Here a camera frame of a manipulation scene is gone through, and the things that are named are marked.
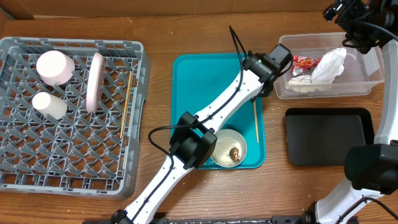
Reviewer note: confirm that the brown food piece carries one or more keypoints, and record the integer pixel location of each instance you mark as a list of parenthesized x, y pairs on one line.
[(234, 154)]

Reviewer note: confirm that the grey dishwasher rack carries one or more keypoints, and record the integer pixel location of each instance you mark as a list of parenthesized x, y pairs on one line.
[(81, 153)]

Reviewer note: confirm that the red snack wrapper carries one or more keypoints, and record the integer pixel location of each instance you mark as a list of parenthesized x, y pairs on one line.
[(303, 64)]

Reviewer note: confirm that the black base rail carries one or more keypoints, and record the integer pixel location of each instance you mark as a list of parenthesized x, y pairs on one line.
[(283, 219)]

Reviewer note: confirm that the clear plastic bin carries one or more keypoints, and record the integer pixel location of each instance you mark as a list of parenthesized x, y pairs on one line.
[(361, 71)]

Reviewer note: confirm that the pink shallow bowl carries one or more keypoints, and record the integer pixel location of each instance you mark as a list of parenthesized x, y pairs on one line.
[(55, 68)]

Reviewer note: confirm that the black plastic tray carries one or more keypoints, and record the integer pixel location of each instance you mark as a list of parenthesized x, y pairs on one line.
[(323, 136)]

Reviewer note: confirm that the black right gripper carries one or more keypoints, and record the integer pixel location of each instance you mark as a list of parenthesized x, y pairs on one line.
[(364, 44)]

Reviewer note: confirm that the teal plastic tray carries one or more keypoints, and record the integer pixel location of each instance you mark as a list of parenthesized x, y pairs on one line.
[(198, 79)]

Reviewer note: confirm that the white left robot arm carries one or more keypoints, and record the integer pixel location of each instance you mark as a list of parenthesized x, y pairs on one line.
[(194, 136)]

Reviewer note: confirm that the small white tissue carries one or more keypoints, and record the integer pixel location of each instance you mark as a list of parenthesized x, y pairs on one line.
[(300, 80)]

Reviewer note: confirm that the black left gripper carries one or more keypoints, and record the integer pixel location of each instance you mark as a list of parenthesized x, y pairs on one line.
[(265, 91)]

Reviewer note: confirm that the grey bowl with rice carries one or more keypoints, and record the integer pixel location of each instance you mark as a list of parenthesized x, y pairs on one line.
[(226, 140)]

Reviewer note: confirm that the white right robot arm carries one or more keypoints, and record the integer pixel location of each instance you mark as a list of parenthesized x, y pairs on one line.
[(370, 170)]

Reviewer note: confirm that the white round plate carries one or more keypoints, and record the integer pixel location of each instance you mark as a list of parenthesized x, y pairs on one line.
[(95, 82)]

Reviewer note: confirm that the white paper cup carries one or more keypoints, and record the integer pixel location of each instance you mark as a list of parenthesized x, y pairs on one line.
[(46, 103)]

